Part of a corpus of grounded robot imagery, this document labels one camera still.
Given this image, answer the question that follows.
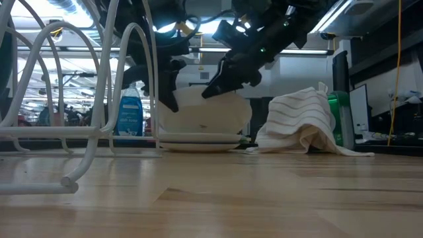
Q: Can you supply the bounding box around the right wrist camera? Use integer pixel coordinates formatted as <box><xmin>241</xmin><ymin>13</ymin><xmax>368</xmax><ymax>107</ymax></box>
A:
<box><xmin>213</xmin><ymin>19</ymin><xmax>255</xmax><ymax>49</ymax></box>

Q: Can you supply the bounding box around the LED light bar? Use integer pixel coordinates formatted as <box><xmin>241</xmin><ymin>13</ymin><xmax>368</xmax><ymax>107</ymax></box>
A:
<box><xmin>16</xmin><ymin>46</ymin><xmax>334</xmax><ymax>56</ymax></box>

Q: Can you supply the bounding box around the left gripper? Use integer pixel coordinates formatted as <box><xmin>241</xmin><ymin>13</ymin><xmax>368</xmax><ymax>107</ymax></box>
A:
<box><xmin>122</xmin><ymin>19</ymin><xmax>192</xmax><ymax>113</ymax></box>

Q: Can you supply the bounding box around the white plastic bag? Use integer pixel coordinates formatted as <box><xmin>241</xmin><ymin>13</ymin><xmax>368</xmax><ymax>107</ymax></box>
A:
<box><xmin>389</xmin><ymin>88</ymin><xmax>423</xmax><ymax>106</ymax></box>

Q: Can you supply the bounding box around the green plastic container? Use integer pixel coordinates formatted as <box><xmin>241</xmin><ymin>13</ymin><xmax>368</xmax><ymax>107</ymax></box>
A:
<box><xmin>327</xmin><ymin>91</ymin><xmax>356</xmax><ymax>150</ymax></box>

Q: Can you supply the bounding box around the dark green plate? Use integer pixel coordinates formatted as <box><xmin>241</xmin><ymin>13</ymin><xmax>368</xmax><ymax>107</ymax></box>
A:
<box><xmin>0</xmin><ymin>31</ymin><xmax>15</xmax><ymax>99</ymax></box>

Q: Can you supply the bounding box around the striped white dish towel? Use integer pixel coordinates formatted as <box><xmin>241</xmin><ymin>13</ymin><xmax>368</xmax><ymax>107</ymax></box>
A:
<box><xmin>244</xmin><ymin>82</ymin><xmax>375</xmax><ymax>157</ymax></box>

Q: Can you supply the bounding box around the black aluminium table frame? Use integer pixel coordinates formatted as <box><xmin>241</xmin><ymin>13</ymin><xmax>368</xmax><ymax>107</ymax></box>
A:
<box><xmin>0</xmin><ymin>138</ymin><xmax>423</xmax><ymax>157</ymax></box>

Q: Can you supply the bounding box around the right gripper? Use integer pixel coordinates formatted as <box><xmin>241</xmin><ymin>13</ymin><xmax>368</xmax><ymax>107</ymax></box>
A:
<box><xmin>202</xmin><ymin>32</ymin><xmax>285</xmax><ymax>99</ymax></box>

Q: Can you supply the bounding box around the white wire dish rack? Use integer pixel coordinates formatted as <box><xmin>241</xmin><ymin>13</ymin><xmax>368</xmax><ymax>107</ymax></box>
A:
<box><xmin>0</xmin><ymin>0</ymin><xmax>163</xmax><ymax>196</ymax></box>

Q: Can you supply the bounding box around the white board panel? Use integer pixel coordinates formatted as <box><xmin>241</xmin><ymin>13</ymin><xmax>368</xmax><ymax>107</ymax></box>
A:
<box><xmin>349</xmin><ymin>84</ymin><xmax>370</xmax><ymax>135</ymax></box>

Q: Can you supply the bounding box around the blue dish soap bottle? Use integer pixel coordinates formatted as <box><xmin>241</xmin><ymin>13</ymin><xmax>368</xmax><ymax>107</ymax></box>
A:
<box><xmin>114</xmin><ymin>82</ymin><xmax>145</xmax><ymax>137</ymax></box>

